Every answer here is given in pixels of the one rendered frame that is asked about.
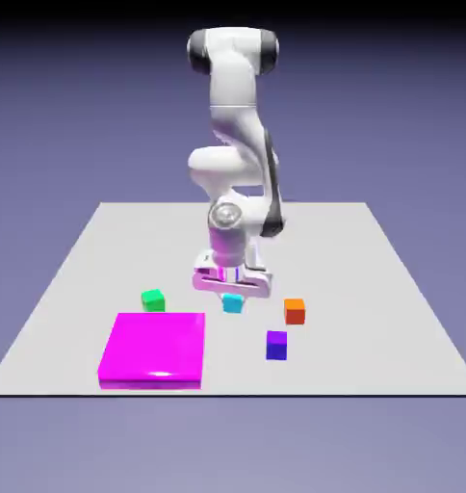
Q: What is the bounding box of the small orange cube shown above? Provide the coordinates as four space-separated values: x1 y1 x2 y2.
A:
283 298 306 325

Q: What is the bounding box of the small green cube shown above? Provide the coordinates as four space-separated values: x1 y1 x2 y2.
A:
141 289 167 313

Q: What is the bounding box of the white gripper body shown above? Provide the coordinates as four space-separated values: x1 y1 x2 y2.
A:
192 266 273 299

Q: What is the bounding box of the large magenta box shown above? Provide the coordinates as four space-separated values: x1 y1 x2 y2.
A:
97 312 206 391

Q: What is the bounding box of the small cyan cube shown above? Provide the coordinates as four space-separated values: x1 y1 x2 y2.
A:
221 293 245 314

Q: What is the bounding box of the small purple cube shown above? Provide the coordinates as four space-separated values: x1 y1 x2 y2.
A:
266 329 289 362

